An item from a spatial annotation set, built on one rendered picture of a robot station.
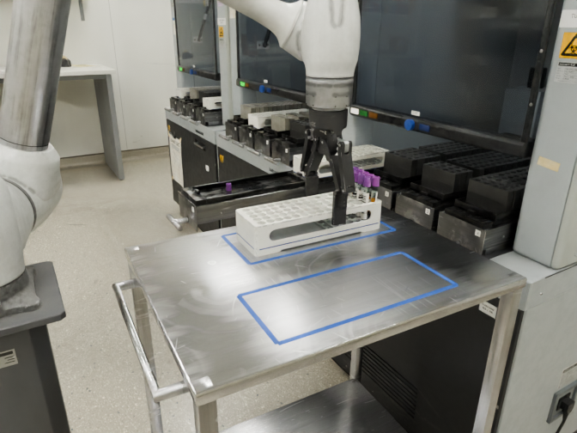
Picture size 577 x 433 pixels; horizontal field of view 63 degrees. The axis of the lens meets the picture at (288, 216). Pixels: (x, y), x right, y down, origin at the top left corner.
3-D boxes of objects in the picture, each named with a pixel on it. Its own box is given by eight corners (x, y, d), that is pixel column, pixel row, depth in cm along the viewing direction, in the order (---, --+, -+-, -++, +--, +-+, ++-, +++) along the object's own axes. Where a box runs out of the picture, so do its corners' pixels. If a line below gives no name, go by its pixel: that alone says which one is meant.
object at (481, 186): (510, 215, 109) (515, 191, 106) (504, 216, 108) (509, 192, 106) (470, 200, 118) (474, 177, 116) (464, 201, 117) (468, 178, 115)
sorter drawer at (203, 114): (302, 112, 287) (303, 96, 284) (315, 115, 276) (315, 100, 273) (188, 123, 253) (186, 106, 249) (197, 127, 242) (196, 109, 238)
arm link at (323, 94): (322, 80, 83) (320, 114, 85) (363, 77, 87) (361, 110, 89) (296, 75, 90) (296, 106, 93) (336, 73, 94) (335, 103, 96)
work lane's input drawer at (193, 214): (372, 179, 162) (373, 153, 159) (399, 190, 151) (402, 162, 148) (164, 218, 128) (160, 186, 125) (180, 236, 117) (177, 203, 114)
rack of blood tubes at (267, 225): (354, 212, 110) (355, 187, 107) (380, 228, 101) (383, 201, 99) (235, 237, 97) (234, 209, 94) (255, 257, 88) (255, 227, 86)
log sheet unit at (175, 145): (172, 179, 317) (167, 127, 304) (185, 191, 296) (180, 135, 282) (168, 180, 316) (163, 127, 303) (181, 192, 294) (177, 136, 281)
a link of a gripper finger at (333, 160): (336, 138, 94) (339, 136, 92) (350, 192, 93) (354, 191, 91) (319, 141, 92) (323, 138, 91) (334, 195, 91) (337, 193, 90)
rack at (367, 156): (368, 162, 157) (369, 143, 154) (389, 169, 149) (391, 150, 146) (292, 175, 143) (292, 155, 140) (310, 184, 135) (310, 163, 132)
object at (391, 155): (416, 179, 133) (417, 159, 131) (409, 180, 132) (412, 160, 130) (387, 169, 142) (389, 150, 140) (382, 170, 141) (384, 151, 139)
